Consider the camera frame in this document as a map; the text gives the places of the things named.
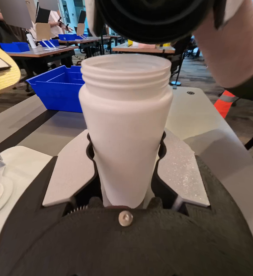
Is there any wooden display board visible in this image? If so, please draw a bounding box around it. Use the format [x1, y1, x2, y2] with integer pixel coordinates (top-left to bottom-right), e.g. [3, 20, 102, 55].
[0, 39, 21, 98]

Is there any person's right forearm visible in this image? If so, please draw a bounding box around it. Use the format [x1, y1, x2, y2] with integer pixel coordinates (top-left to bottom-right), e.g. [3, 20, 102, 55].
[194, 0, 253, 102]

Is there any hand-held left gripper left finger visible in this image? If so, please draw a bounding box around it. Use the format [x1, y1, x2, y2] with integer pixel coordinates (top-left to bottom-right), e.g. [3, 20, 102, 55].
[42, 130, 97, 208]

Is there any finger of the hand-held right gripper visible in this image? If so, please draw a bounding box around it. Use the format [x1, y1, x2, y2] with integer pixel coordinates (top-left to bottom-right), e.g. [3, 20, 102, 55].
[84, 0, 106, 37]
[212, 0, 244, 30]

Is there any wooden top desk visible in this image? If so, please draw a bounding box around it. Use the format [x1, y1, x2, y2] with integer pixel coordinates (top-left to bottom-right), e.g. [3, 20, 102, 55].
[112, 43, 176, 55]
[6, 45, 80, 69]

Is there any orange traffic cone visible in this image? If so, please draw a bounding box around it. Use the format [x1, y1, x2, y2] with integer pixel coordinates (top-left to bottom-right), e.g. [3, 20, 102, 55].
[213, 89, 239, 119]

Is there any small blue plastic bin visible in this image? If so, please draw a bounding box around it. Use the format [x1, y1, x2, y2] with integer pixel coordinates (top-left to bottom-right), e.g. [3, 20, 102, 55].
[58, 33, 88, 42]
[0, 42, 31, 53]
[39, 39, 60, 48]

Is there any white bottle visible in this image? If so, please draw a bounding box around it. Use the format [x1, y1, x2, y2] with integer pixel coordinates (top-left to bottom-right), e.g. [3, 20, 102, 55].
[79, 53, 174, 208]

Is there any black bottle lid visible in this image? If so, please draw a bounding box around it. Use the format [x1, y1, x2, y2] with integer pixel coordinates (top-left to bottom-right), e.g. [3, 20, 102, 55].
[94, 0, 216, 44]

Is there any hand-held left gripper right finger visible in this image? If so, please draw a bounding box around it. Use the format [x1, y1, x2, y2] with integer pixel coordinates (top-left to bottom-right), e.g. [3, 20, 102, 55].
[152, 129, 211, 210]

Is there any black round base pole stand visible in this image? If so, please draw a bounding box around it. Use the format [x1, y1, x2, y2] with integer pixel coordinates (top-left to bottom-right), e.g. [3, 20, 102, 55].
[170, 65, 182, 86]

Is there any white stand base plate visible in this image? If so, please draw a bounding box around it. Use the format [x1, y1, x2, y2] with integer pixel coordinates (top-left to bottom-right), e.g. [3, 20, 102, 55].
[0, 146, 53, 259]

